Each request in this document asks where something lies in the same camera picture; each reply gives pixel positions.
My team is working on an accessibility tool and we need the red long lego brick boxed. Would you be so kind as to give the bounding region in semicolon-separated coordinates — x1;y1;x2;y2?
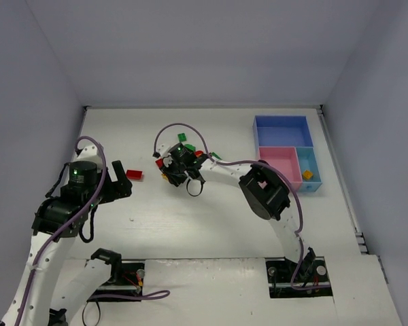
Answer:
126;170;143;181

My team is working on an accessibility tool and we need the green rounded lego piece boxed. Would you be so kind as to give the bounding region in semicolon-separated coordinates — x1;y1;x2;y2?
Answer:
184;144;196;152

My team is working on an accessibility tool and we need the small red lego brick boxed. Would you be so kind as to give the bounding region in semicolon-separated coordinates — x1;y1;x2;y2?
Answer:
155;159;163;168

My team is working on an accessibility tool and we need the long green lego brick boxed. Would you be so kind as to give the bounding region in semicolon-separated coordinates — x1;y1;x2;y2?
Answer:
211;152;222;160

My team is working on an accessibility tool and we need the small yellow lego brick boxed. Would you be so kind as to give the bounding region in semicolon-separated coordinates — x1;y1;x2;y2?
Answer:
302;170;313;180

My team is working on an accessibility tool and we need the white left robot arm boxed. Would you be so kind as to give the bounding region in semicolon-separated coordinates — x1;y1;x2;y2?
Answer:
0;160;132;325

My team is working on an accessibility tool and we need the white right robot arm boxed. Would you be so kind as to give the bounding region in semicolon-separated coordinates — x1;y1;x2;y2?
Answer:
156;151;316;291

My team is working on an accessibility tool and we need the blue pink compartment tray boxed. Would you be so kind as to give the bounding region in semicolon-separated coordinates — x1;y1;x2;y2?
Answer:
252;115;322;193

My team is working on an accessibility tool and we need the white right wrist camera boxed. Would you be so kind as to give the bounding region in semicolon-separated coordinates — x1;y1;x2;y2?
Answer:
152;143;172;160

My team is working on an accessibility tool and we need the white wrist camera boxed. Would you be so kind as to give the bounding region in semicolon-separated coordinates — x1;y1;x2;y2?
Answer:
152;143;172;160
74;145;103;169

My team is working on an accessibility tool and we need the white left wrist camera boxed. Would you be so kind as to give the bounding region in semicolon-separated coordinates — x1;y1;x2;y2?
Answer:
74;145;103;169

